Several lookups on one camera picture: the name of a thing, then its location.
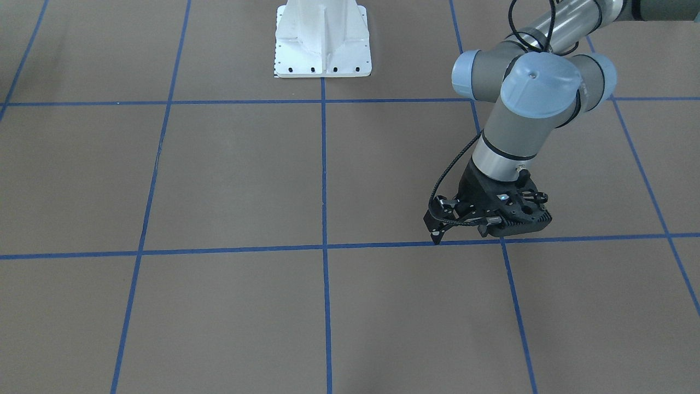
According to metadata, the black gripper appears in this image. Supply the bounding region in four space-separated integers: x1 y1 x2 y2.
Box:
457 160 552 237

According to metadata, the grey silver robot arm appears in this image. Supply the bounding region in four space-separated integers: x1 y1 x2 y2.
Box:
423 1 698 244

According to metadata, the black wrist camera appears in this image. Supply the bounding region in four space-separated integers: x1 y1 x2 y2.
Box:
423 195 459 245

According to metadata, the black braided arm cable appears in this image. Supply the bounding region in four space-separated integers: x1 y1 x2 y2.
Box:
428 0 580 227

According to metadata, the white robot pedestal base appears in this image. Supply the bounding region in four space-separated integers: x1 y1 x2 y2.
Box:
273 1 372 78

